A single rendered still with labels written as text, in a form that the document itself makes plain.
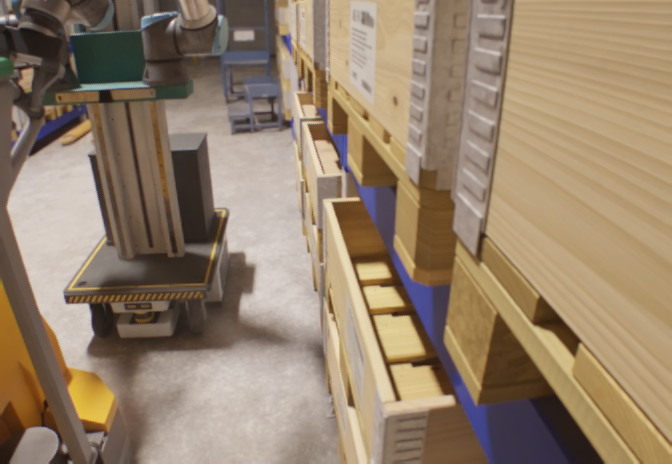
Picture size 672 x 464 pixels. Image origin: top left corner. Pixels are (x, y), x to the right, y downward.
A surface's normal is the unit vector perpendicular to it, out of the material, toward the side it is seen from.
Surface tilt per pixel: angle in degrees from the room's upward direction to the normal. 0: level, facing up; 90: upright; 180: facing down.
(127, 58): 90
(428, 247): 90
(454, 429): 90
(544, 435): 90
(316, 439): 0
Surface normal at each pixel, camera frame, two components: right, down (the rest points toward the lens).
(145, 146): 0.11, 0.40
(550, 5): -0.99, 0.05
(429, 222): -0.59, 0.33
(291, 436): 0.00, -0.91
